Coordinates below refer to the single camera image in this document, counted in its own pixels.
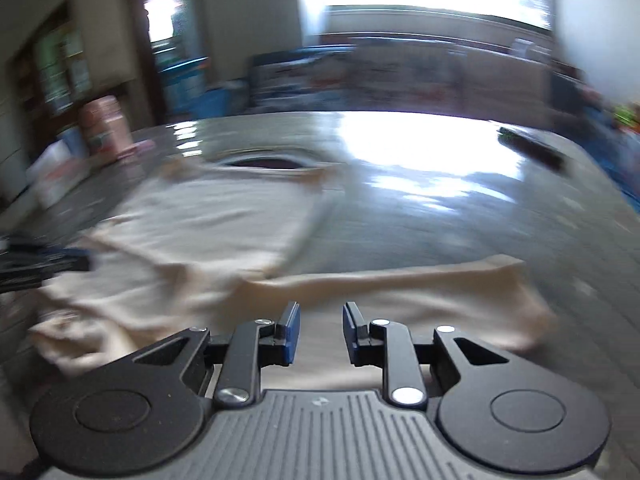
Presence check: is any black remote control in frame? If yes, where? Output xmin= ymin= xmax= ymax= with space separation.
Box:
xmin=497 ymin=127 xmax=566 ymax=171

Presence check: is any cream long-sleeve shirt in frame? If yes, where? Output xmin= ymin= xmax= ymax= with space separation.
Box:
xmin=29 ymin=160 xmax=557 ymax=397

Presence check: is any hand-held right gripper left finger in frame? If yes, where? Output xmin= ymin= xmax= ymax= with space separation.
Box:
xmin=131 ymin=301 xmax=302 ymax=407

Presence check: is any blue plastic crate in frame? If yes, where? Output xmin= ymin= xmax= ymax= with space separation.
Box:
xmin=159 ymin=56 xmax=211 ymax=120

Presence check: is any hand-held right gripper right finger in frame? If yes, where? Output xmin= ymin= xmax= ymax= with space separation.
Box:
xmin=342 ymin=301 xmax=512 ymax=405

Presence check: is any pink canister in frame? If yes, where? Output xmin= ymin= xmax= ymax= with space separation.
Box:
xmin=79 ymin=95 xmax=135 ymax=165

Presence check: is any white box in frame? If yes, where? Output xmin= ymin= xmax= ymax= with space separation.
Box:
xmin=26 ymin=140 xmax=92 ymax=207

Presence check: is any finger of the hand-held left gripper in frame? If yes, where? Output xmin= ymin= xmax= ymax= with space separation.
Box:
xmin=0 ymin=241 xmax=95 ymax=291

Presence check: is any printed sofa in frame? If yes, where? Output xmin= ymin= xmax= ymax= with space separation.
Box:
xmin=249 ymin=35 xmax=566 ymax=126

